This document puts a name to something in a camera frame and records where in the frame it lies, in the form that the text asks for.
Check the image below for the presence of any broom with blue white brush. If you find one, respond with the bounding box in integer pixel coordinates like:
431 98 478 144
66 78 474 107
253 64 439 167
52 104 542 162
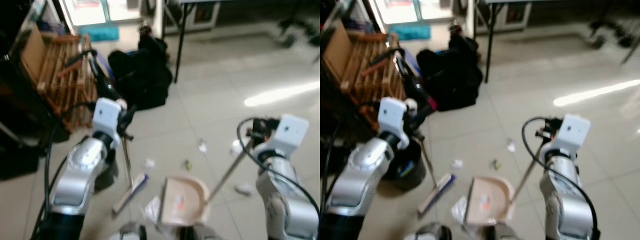
417 137 457 216
111 137 150 216

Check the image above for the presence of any grey left robot foot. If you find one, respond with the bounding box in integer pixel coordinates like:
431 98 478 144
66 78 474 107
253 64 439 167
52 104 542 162
412 222 453 240
116 222 149 240

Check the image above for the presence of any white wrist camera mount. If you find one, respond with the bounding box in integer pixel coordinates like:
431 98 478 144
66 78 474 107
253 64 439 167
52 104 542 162
554 113 592 154
272 113 310 160
92 97 124 147
377 97 409 150

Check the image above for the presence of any brown cardboard sheet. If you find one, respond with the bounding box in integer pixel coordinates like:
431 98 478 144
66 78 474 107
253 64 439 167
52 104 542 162
322 25 353 81
19 25 48 83

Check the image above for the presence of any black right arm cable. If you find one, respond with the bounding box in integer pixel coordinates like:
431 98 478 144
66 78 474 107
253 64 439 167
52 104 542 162
236 117 321 223
521 116 601 238

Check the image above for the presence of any yellow blue snack packet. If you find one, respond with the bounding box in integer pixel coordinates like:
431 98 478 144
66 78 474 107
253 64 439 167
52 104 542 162
399 160 418 177

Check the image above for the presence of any pink long-handled dustpan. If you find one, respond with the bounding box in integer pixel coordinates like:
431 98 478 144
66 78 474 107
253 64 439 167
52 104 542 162
159 142 252 227
462 141 546 226

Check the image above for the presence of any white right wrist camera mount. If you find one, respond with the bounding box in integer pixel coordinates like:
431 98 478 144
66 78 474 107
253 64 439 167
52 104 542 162
554 113 592 154
272 113 310 160

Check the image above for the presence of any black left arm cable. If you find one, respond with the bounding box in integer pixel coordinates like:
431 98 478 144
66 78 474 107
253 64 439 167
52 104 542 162
30 102 96 240
320 120 351 211

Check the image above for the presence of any black chair base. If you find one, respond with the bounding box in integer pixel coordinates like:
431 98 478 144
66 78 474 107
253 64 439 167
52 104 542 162
277 15 321 49
589 15 640 65

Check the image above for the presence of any wooden slatted rack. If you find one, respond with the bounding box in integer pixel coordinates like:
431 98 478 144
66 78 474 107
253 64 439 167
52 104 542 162
322 24 407 130
19 24 99 132

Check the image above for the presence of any teal floor mat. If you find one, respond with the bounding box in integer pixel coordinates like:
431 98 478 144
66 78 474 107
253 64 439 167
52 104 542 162
77 25 120 42
389 24 431 41

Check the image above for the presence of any white table with black legs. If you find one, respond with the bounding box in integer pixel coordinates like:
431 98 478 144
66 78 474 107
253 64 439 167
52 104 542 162
160 0 321 84
472 0 640 84

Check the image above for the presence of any black pink handheld vacuum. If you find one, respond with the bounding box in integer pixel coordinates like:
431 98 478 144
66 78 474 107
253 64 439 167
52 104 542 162
62 48 126 117
370 47 439 113

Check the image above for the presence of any glass sliding door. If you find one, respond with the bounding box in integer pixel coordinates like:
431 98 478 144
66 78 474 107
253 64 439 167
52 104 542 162
59 0 157 27
371 0 466 26

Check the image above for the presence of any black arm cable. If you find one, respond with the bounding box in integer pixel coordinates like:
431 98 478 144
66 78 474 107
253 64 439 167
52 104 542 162
320 120 351 211
521 116 601 238
236 117 321 223
30 102 96 240

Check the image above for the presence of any black fabric bag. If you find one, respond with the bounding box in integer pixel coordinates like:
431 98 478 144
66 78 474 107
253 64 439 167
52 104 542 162
416 35 484 112
107 35 174 112

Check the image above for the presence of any black round waste bin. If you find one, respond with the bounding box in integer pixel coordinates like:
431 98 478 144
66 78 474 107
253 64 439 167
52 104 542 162
387 141 427 191
92 147 121 193

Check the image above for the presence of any clear crumpled plastic wrap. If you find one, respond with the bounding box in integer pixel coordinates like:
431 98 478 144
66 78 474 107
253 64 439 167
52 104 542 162
451 196 469 224
141 196 164 224

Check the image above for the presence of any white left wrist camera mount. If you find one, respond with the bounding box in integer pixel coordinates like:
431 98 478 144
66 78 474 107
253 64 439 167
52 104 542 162
92 97 124 147
377 97 409 150

